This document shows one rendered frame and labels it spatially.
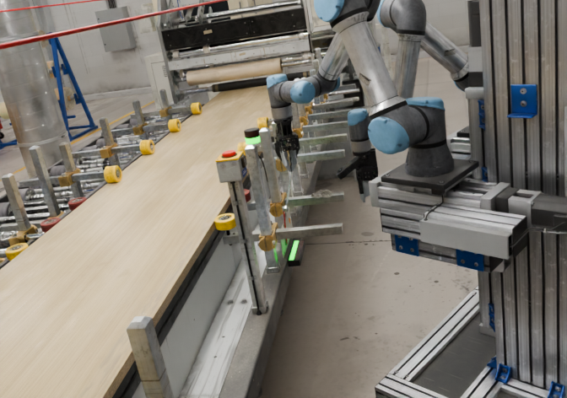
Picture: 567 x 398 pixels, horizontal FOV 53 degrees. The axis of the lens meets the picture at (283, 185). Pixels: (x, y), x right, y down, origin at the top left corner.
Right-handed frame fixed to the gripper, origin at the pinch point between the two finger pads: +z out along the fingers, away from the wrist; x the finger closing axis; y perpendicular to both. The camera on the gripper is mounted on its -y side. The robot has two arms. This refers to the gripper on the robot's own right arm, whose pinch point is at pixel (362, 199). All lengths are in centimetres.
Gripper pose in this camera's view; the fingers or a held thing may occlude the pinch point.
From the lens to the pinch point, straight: 226.3
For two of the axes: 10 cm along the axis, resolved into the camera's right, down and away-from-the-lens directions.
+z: 1.6, 9.3, 3.3
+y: 9.8, -1.0, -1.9
